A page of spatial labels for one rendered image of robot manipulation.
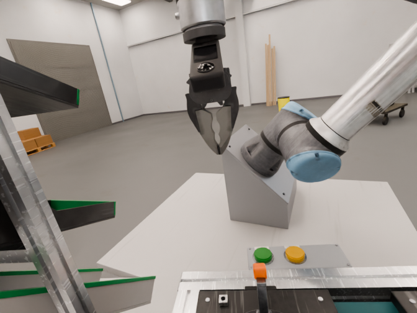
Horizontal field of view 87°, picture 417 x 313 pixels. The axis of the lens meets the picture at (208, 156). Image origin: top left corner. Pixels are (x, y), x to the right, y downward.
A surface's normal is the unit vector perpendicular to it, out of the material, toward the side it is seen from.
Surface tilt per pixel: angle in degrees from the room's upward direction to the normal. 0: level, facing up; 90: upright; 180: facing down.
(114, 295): 90
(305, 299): 0
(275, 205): 90
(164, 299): 0
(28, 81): 90
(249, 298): 0
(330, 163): 118
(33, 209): 90
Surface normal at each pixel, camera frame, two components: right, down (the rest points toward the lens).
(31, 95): 0.02, 1.00
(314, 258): -0.15, -0.94
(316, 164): -0.04, 0.73
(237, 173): -0.43, 0.35
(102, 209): 0.95, -0.04
